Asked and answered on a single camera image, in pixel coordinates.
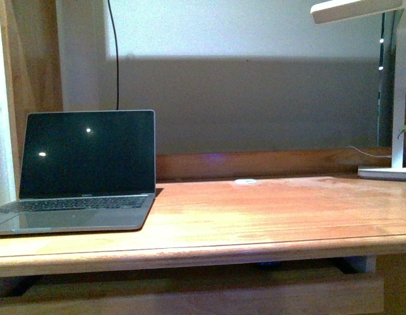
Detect white round desk grommet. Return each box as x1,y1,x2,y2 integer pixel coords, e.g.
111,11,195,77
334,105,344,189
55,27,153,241
234,178,256,185

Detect grey open laptop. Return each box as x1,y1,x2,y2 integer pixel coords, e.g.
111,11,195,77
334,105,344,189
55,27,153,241
0,110,156,236

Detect white desk lamp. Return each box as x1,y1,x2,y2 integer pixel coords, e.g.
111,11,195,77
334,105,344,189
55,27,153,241
310,1,406,182

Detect wooden pull-out drawer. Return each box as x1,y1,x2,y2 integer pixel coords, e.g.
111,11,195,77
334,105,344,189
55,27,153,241
0,260,384,314

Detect white lamp cable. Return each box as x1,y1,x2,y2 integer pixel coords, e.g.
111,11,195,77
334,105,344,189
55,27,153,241
346,145,393,159

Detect black hanging cable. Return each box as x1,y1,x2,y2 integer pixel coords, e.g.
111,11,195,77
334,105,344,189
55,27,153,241
106,0,121,111

